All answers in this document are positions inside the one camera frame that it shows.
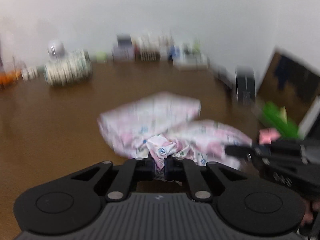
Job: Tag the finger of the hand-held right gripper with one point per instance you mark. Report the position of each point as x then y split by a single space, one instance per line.
240 151

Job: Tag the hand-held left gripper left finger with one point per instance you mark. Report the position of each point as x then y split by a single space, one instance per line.
152 170

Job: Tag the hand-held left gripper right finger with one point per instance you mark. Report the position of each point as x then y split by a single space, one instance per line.
168 171

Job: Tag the pink floral white garment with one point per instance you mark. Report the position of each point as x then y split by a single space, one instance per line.
155 115

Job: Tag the cream green floral pants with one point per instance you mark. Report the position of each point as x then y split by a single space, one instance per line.
67 68

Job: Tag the person's right hand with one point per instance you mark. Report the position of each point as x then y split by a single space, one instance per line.
312 212

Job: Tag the pink paper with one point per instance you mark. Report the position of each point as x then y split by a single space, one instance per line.
268 135

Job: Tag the bright green object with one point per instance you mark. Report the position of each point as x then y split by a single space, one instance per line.
277 120

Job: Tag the black clamp holder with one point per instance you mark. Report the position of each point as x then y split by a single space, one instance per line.
225 78

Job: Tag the brown wooden cabinet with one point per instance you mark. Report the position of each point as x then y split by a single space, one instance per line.
287 80

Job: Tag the white power strip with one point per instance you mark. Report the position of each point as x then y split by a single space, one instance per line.
191 63

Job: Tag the small green bottle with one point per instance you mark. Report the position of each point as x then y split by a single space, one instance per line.
196 46

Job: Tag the dark green tissue box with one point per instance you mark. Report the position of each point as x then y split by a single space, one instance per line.
147 52

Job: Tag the grey tin box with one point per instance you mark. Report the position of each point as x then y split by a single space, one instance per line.
122 53

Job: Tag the green white small box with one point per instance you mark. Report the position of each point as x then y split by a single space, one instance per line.
101 56

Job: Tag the small black box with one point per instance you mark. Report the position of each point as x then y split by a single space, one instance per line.
124 40

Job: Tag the white plastic clip device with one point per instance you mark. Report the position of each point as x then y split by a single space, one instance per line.
30 73

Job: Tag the pile of tangerines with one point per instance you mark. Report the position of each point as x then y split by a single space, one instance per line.
10 78

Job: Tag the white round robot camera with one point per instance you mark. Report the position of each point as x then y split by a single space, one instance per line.
56 48

